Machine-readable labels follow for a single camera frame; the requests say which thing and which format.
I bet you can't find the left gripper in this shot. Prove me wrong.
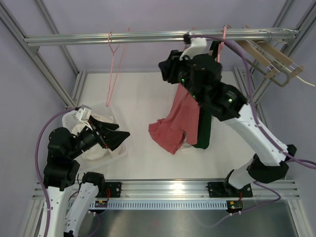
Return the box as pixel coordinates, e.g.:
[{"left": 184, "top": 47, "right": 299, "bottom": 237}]
[{"left": 68, "top": 115, "right": 130, "bottom": 159}]

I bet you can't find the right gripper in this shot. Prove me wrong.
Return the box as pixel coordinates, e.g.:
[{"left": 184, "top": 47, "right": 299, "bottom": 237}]
[{"left": 158, "top": 49, "right": 203, "bottom": 103}]

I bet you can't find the green and white t shirt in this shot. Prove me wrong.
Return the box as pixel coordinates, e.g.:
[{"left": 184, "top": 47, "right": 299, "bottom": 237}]
[{"left": 193, "top": 41, "right": 220, "bottom": 150}]

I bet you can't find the pink t shirt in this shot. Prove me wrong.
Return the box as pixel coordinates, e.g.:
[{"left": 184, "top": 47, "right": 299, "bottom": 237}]
[{"left": 148, "top": 84, "right": 200, "bottom": 154}]

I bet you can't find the thick pink plastic hanger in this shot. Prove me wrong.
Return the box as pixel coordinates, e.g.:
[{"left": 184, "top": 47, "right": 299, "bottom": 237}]
[{"left": 217, "top": 25, "right": 229, "bottom": 63}]

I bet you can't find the thin pink wire hanger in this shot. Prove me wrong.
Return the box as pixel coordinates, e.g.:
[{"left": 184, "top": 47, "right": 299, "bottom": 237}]
[{"left": 106, "top": 32, "right": 126, "bottom": 107}]

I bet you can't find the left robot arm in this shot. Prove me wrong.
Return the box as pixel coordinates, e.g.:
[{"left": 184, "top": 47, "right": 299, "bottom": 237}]
[{"left": 38, "top": 117, "right": 130, "bottom": 237}]

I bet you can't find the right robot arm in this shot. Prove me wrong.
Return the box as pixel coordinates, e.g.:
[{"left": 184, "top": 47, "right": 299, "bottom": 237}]
[{"left": 158, "top": 50, "right": 295, "bottom": 196}]

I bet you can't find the white plastic basket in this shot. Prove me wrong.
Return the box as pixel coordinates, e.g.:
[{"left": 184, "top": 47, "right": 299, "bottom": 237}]
[{"left": 62, "top": 102, "right": 128, "bottom": 172}]

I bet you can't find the wooden hangers bundle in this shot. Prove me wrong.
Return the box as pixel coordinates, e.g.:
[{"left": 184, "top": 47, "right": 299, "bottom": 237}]
[{"left": 236, "top": 29, "right": 316, "bottom": 87}]

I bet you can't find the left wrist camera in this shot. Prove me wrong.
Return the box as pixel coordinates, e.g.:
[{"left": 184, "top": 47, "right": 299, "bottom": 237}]
[{"left": 76, "top": 105, "right": 92, "bottom": 129}]

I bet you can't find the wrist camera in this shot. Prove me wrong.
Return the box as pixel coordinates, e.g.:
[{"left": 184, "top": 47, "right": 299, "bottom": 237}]
[
  {"left": 76, "top": 105, "right": 92, "bottom": 129},
  {"left": 179, "top": 30, "right": 207, "bottom": 61}
]

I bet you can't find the aluminium clothes rail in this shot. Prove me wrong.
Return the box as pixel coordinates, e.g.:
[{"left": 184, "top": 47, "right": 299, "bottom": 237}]
[{"left": 24, "top": 28, "right": 299, "bottom": 47}]

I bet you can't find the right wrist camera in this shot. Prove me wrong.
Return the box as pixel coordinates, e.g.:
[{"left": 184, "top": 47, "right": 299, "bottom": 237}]
[{"left": 179, "top": 30, "right": 207, "bottom": 61}]

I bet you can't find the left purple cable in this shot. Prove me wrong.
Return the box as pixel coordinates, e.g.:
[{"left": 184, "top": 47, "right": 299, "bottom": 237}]
[{"left": 36, "top": 106, "right": 79, "bottom": 237}]

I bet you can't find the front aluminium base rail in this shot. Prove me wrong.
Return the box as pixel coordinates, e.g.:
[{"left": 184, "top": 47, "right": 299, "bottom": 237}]
[{"left": 31, "top": 179, "right": 301, "bottom": 200}]

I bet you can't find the white slotted cable duct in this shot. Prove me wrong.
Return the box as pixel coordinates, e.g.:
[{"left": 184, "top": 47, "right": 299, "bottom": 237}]
[{"left": 88, "top": 199, "right": 228, "bottom": 210}]

